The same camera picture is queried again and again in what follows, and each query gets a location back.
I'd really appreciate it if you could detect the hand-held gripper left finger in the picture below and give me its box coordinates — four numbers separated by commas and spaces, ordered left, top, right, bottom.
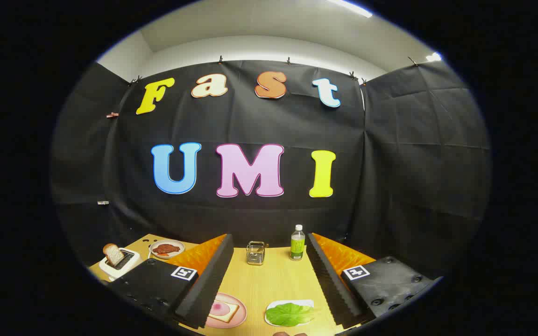
108, 233, 234, 329

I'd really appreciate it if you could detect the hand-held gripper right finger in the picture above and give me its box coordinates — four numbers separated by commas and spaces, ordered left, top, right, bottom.
305, 232, 441, 329

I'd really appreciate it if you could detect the green lettuce leaf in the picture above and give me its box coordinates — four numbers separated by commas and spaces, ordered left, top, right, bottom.
266, 302, 315, 327

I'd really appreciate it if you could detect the toasted bread slice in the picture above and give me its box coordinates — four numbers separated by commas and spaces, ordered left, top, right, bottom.
103, 243, 125, 266

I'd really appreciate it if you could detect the white bread slice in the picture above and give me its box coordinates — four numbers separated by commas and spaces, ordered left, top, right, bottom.
209, 301, 240, 323

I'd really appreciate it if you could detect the pink round plate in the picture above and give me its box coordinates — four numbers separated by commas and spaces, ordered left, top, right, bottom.
205, 292, 247, 329

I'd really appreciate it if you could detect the green label drink bottle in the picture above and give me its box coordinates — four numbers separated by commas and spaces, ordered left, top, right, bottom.
290, 224, 305, 261

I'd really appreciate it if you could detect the round plate with meat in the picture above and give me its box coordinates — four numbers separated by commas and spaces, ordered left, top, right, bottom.
149, 239, 185, 259

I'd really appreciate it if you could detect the white plate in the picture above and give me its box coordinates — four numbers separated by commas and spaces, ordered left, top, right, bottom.
264, 300, 315, 327

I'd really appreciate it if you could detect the white toaster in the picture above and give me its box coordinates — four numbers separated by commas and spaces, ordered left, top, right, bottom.
99, 248, 142, 280

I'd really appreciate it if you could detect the black backdrop cloth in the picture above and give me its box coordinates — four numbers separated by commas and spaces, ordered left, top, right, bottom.
50, 58, 491, 280

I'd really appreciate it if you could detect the metal wire holder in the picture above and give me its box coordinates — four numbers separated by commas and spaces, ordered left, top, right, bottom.
246, 241, 266, 266

